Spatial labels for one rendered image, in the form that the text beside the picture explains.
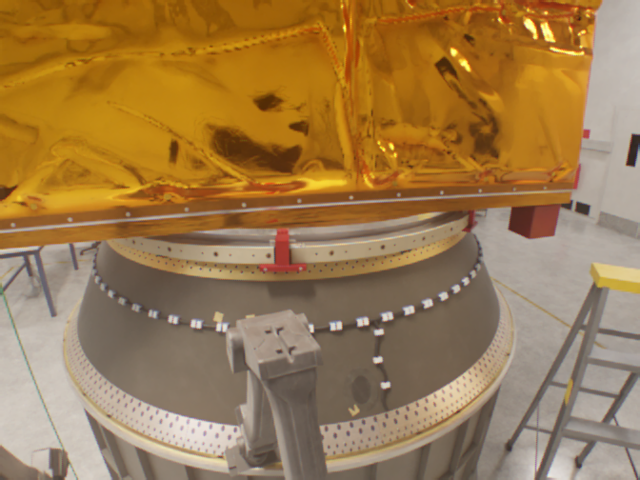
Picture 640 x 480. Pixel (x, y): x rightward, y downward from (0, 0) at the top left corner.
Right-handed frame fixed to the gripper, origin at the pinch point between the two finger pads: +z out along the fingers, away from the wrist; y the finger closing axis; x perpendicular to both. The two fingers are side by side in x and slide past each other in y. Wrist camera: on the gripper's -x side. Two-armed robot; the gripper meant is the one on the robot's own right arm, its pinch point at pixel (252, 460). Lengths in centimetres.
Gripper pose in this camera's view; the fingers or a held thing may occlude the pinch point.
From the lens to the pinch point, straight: 110.6
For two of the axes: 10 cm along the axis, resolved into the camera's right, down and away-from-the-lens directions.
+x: 3.5, 7.4, -5.8
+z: -2.0, 6.6, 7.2
